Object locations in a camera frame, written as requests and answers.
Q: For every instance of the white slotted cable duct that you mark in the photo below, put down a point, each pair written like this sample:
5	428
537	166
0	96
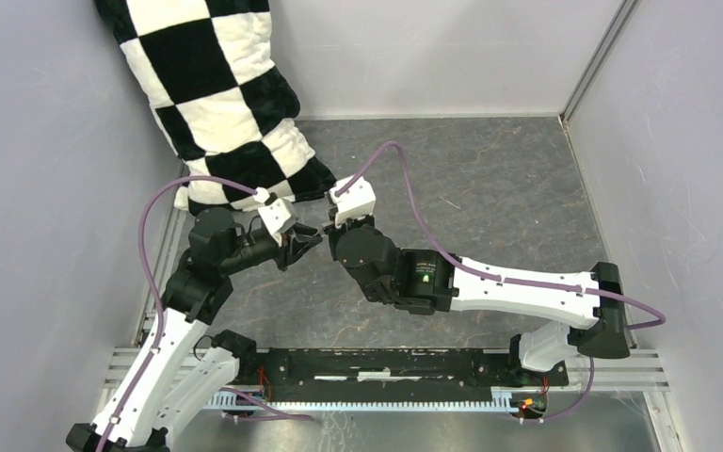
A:
499	402

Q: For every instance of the aluminium corner frame post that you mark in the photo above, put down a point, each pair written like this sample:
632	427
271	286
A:
608	40

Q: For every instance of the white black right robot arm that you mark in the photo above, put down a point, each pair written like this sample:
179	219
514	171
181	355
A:
584	316

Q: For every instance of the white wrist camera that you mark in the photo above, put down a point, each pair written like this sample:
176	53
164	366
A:
277	214
356	202

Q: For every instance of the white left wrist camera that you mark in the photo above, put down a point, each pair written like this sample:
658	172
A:
277	214

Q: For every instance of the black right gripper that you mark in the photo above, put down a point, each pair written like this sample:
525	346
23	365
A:
350	223

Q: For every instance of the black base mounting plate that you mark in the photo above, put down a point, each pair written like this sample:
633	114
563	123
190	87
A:
389	374

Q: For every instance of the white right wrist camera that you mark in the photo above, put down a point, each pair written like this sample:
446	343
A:
356	202

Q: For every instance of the black white checkered pillow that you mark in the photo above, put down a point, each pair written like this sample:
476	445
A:
221	102

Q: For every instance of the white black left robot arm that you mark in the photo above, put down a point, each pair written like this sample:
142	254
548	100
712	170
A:
151	409

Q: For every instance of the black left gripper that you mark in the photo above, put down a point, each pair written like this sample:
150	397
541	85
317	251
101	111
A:
293	246

